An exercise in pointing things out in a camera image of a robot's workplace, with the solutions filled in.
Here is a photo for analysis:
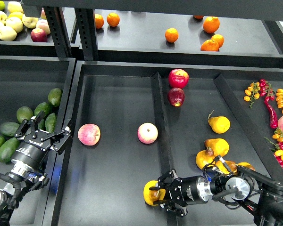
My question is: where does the green avocado round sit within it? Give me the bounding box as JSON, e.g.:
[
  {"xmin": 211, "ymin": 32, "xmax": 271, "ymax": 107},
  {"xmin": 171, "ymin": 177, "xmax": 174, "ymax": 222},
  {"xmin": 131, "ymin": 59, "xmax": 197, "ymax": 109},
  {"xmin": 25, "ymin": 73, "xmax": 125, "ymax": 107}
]
[{"xmin": 16, "ymin": 106, "xmax": 34, "ymax": 123}]

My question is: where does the pink apple centre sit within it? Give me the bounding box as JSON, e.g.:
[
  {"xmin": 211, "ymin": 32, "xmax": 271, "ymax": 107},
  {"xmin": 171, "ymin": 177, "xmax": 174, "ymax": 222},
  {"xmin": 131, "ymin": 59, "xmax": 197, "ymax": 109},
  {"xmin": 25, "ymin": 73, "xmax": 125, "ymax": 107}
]
[{"xmin": 137, "ymin": 122, "xmax": 158, "ymax": 144}]

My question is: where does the yellow pear left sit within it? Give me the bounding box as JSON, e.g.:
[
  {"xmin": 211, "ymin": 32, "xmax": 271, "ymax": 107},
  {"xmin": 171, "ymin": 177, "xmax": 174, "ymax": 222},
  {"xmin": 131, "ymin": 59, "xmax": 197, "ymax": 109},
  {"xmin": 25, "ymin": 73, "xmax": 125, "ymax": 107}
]
[{"xmin": 195, "ymin": 147, "xmax": 215, "ymax": 170}]

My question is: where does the yellow pear right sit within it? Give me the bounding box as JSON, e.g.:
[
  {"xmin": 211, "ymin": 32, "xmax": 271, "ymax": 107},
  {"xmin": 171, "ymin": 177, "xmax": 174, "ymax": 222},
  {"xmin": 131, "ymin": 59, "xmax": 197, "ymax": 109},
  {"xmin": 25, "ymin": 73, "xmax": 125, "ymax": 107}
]
[{"xmin": 237, "ymin": 162, "xmax": 255, "ymax": 171}]

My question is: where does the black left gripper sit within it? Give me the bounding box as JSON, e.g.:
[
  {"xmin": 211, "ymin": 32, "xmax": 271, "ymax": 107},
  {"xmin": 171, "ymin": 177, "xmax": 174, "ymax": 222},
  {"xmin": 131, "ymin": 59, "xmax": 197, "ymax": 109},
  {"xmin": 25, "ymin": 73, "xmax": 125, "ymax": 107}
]
[{"xmin": 11, "ymin": 111, "xmax": 72, "ymax": 169}]

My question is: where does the pale yellow apple front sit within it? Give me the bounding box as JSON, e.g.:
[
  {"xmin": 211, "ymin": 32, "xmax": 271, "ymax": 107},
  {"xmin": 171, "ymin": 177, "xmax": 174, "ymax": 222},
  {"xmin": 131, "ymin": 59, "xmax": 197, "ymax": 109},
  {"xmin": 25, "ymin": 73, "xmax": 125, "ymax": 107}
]
[{"xmin": 0, "ymin": 26, "xmax": 17, "ymax": 41}]

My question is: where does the black shelf post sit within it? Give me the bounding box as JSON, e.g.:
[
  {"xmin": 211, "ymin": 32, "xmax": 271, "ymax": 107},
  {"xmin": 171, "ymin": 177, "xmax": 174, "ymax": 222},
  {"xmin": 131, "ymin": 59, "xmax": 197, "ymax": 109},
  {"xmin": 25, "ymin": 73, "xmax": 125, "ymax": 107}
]
[
  {"xmin": 75, "ymin": 8, "xmax": 99, "ymax": 61},
  {"xmin": 43, "ymin": 6, "xmax": 72, "ymax": 57}
]

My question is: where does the pale yellow apple middle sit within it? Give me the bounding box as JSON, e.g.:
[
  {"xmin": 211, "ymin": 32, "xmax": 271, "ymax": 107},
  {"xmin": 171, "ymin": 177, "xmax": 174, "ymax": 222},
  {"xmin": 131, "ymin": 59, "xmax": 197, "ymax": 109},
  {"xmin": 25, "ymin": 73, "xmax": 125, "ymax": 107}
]
[{"xmin": 5, "ymin": 17, "xmax": 23, "ymax": 33}]

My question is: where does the green avocado top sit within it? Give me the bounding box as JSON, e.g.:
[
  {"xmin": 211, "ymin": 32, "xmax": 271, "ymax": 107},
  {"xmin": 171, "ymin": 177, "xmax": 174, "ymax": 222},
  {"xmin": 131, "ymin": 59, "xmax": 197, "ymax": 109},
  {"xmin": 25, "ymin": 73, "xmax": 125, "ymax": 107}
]
[{"xmin": 48, "ymin": 88, "xmax": 62, "ymax": 107}]

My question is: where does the green avocado narrow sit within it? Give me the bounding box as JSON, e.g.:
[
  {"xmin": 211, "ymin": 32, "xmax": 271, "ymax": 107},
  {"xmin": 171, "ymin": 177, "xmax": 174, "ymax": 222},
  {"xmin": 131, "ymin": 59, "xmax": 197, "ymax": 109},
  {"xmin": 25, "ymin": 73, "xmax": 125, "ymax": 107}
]
[{"xmin": 45, "ymin": 113, "xmax": 57, "ymax": 133}]

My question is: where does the pink apple left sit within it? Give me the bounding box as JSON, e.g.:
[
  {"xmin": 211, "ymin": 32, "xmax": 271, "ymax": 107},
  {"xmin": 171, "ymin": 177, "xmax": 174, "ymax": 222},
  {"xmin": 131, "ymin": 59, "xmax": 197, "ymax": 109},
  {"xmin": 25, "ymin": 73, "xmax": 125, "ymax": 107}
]
[{"xmin": 78, "ymin": 123, "xmax": 100, "ymax": 146}]

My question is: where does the yellow pear lower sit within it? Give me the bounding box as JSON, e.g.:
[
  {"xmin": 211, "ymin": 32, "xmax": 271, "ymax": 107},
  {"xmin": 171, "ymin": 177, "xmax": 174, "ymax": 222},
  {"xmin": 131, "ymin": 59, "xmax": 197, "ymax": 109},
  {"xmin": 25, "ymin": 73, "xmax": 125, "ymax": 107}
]
[{"xmin": 215, "ymin": 160, "xmax": 237, "ymax": 174}]

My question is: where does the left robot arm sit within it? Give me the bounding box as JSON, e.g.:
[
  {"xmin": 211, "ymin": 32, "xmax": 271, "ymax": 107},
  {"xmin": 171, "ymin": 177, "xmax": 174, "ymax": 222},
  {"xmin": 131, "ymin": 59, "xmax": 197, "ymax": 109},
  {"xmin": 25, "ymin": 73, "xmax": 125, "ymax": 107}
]
[{"xmin": 0, "ymin": 111, "xmax": 72, "ymax": 226}]

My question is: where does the pale yellow apple right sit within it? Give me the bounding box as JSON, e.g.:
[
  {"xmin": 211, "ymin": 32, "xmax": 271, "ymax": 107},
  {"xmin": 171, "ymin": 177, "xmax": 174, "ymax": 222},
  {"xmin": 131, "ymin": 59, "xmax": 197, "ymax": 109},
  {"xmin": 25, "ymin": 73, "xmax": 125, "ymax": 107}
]
[{"xmin": 22, "ymin": 14, "xmax": 39, "ymax": 29}]

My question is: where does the red chili pepper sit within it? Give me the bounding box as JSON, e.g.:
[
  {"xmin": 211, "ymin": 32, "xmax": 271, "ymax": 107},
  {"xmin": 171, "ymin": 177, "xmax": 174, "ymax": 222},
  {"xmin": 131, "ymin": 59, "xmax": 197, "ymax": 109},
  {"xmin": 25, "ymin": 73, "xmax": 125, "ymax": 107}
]
[{"xmin": 264, "ymin": 97, "xmax": 278, "ymax": 129}]

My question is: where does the dark red apple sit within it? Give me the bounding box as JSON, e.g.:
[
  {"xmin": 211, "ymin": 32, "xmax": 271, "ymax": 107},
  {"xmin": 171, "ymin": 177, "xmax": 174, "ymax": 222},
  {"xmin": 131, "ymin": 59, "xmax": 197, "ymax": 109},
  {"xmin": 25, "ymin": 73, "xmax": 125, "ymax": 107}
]
[{"xmin": 167, "ymin": 88, "xmax": 185, "ymax": 107}]

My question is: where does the black shelf post right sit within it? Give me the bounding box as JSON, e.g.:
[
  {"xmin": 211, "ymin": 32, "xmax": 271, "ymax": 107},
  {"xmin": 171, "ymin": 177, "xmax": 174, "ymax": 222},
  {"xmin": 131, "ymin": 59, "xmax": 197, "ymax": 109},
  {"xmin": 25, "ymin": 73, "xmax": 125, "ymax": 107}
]
[{"xmin": 75, "ymin": 8, "xmax": 99, "ymax": 61}]

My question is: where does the pink apple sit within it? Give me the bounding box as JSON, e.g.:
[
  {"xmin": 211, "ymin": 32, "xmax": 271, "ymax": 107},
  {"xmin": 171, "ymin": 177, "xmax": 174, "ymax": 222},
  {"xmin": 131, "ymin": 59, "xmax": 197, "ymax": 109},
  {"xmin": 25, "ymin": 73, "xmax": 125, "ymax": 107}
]
[
  {"xmin": 78, "ymin": 123, "xmax": 100, "ymax": 146},
  {"xmin": 137, "ymin": 122, "xmax": 158, "ymax": 144}
]

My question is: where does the black shelf post left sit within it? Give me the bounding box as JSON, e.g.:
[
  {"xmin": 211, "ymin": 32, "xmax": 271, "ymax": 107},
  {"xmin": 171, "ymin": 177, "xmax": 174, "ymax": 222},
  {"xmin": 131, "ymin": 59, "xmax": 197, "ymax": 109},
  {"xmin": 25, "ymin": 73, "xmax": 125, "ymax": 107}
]
[{"xmin": 43, "ymin": 6, "xmax": 72, "ymax": 57}]

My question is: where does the yellow lemon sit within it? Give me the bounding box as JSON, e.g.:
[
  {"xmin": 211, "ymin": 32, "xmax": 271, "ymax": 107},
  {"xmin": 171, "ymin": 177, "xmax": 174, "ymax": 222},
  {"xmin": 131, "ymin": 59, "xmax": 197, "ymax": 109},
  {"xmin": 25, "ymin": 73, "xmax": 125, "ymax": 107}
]
[{"xmin": 8, "ymin": 12, "xmax": 24, "ymax": 20}]

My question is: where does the mixed cherry tomato bunch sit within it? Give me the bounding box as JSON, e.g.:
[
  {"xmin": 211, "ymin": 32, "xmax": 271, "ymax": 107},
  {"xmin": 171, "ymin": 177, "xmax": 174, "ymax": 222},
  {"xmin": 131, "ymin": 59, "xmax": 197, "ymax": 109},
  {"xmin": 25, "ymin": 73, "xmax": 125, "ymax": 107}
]
[{"xmin": 264, "ymin": 128, "xmax": 283, "ymax": 168}]

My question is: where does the dark green avocado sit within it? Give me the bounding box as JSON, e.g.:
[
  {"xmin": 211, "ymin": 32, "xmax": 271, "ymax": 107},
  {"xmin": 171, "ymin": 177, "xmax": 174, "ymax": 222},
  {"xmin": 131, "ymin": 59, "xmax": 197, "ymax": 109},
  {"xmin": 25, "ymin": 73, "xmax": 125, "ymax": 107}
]
[{"xmin": 38, "ymin": 119, "xmax": 46, "ymax": 130}]

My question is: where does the black centre tray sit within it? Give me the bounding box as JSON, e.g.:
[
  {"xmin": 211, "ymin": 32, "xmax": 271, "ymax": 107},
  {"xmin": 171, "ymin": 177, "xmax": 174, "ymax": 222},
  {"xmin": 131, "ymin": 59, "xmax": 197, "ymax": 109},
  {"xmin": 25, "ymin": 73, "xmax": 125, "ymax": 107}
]
[{"xmin": 56, "ymin": 62, "xmax": 283, "ymax": 226}]

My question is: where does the black upper left tray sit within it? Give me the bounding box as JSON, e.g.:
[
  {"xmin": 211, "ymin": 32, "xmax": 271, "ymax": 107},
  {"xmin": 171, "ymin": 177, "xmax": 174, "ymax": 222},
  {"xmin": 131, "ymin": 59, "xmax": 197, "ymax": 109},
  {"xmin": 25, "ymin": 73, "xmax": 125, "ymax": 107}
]
[{"xmin": 0, "ymin": 8, "xmax": 80, "ymax": 57}]

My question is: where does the pink peach on shelf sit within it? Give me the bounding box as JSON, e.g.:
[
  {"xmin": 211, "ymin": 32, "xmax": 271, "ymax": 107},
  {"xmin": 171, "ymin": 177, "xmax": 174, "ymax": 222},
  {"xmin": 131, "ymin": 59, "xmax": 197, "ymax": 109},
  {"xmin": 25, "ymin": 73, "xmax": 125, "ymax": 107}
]
[{"xmin": 36, "ymin": 19, "xmax": 50, "ymax": 35}]

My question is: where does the yellow pear upper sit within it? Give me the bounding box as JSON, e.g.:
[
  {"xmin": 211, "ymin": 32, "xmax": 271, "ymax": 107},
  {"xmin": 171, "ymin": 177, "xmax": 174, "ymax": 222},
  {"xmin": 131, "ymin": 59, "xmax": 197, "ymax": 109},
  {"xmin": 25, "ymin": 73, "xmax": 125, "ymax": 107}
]
[{"xmin": 208, "ymin": 110, "xmax": 231, "ymax": 134}]

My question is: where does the yellow pear with brown spot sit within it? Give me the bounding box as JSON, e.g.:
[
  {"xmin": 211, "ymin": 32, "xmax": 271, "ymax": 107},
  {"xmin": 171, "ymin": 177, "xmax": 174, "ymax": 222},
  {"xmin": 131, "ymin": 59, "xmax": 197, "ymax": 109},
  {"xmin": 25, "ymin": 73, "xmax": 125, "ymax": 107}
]
[{"xmin": 143, "ymin": 180, "xmax": 166, "ymax": 206}]

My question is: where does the dark avocado left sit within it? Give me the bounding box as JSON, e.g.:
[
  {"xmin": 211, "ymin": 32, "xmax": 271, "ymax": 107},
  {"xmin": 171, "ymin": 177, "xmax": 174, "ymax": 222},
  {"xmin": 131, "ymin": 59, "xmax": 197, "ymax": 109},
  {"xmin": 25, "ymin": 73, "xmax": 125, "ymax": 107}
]
[{"xmin": 0, "ymin": 121, "xmax": 19, "ymax": 137}]

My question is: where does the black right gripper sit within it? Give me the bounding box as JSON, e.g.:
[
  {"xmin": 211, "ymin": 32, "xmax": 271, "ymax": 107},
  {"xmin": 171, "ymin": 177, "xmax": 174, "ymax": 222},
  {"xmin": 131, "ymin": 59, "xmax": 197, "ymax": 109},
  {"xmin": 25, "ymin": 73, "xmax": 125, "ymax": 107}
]
[{"xmin": 149, "ymin": 169, "xmax": 205, "ymax": 217}]

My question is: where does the yellow pear middle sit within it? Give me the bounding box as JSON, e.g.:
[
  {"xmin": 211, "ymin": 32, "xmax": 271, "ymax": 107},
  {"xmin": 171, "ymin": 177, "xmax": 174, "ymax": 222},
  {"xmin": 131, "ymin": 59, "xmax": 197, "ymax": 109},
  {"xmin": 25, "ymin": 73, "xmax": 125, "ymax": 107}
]
[{"xmin": 204, "ymin": 138, "xmax": 230, "ymax": 157}]

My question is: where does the red apple on shelf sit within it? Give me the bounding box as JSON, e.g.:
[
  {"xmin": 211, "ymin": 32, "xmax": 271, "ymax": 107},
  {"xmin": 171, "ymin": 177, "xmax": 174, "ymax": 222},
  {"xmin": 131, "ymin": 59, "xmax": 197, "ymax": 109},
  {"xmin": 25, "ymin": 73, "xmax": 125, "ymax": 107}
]
[{"xmin": 30, "ymin": 28, "xmax": 48, "ymax": 42}]

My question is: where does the bright red apple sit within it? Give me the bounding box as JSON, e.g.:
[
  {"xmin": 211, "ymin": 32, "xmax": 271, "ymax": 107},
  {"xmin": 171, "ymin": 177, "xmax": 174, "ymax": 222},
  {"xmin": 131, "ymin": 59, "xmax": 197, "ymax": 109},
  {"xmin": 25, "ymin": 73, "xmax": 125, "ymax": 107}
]
[{"xmin": 168, "ymin": 69, "xmax": 189, "ymax": 89}]

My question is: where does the green avocado small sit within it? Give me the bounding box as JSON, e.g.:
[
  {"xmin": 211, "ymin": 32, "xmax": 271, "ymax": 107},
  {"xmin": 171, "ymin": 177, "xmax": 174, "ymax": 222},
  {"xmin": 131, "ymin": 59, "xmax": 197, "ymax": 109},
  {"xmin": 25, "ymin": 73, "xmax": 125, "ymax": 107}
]
[{"xmin": 34, "ymin": 102, "xmax": 52, "ymax": 116}]

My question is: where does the green avocado lower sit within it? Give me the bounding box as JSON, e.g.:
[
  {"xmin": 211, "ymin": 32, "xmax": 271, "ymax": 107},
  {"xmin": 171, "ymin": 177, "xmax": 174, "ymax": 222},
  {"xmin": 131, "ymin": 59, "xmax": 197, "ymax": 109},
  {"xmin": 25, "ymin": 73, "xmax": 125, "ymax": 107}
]
[{"xmin": 0, "ymin": 137, "xmax": 20, "ymax": 163}]

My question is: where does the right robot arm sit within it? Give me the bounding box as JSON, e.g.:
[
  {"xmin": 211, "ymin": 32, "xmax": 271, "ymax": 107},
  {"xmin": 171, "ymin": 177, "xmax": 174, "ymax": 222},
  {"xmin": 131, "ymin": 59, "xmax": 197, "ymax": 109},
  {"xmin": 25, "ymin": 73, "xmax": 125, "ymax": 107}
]
[{"xmin": 143, "ymin": 158, "xmax": 283, "ymax": 226}]

